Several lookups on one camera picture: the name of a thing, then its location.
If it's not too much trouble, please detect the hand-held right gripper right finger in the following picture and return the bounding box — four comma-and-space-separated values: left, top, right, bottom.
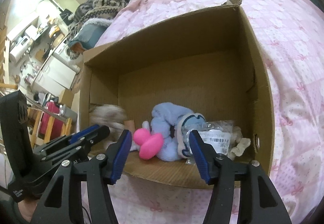
189, 130, 291, 224

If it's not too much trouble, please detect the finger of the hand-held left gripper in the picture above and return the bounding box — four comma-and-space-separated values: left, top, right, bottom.
33, 124, 100, 156
42, 125, 111, 164

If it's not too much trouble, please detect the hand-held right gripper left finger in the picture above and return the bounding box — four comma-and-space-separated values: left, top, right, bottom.
32, 129, 132, 224

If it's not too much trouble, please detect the clear plastic packet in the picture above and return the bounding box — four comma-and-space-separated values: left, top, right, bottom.
182, 120, 237, 165

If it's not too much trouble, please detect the pink heart plush toy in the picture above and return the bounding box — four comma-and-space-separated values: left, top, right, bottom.
133, 128, 165, 161

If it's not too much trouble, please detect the beige fluffy scrunchie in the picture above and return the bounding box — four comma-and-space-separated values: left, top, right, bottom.
228, 126, 251, 160

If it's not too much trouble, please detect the light blue plush toy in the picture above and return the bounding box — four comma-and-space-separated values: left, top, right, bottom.
149, 103, 205, 162

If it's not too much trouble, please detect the brown cardboard box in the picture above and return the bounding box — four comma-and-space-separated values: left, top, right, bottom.
79, 0, 275, 190

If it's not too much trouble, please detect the person's left forearm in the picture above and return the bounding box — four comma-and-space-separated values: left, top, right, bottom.
14, 198, 39, 224

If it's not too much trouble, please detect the small white plush toy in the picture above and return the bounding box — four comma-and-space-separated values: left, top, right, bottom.
130, 138, 141, 152

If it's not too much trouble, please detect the grey container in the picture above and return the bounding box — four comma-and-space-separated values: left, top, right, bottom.
62, 106, 78, 124

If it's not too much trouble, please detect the wooden rack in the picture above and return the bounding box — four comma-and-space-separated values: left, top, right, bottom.
25, 105, 72, 149

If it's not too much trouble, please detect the red suitcase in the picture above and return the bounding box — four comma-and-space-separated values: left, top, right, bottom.
40, 101, 65, 139

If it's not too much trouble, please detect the white water heater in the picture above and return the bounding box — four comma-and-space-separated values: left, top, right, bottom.
9, 36, 30, 63

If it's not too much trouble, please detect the grey blue pillow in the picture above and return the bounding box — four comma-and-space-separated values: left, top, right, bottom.
72, 23, 112, 49

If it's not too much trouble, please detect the pink floral duvet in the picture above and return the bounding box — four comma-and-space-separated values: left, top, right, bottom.
76, 0, 324, 224

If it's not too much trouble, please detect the patterned knit blanket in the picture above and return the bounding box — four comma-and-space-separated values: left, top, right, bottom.
68, 0, 134, 60

